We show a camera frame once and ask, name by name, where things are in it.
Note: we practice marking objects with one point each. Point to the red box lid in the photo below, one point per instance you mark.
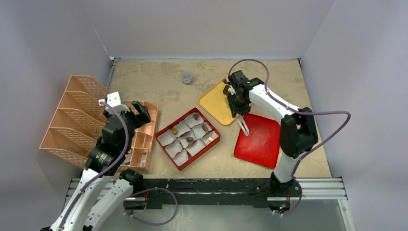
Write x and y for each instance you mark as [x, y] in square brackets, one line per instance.
[262, 146]

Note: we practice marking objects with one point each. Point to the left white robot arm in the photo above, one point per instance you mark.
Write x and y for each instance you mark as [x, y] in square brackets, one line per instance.
[103, 162]

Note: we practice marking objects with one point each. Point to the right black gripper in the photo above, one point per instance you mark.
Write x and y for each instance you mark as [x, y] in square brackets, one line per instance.
[239, 111]

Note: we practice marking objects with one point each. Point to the pink plastic file rack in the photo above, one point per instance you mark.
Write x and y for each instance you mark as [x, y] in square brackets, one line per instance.
[77, 124]

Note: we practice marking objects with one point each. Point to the yellow plastic tray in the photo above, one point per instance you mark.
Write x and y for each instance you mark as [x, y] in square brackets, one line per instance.
[214, 101]

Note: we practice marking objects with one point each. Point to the red compartment chocolate box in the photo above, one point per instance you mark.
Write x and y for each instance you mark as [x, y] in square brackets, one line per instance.
[178, 150]

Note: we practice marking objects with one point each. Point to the metal serving tongs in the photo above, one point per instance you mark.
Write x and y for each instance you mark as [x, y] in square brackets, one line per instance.
[243, 125]

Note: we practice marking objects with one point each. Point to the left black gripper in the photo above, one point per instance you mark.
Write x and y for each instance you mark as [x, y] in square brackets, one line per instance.
[144, 118]

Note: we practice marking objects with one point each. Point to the black metal base rail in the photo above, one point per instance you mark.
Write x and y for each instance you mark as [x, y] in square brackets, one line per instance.
[250, 191]

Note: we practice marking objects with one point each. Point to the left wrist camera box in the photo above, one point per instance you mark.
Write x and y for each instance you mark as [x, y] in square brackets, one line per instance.
[113, 102]

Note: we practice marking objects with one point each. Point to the small clear plastic jar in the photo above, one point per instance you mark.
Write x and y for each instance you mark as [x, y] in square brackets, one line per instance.
[187, 78]

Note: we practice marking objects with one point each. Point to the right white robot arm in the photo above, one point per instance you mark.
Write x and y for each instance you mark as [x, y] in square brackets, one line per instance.
[298, 133]

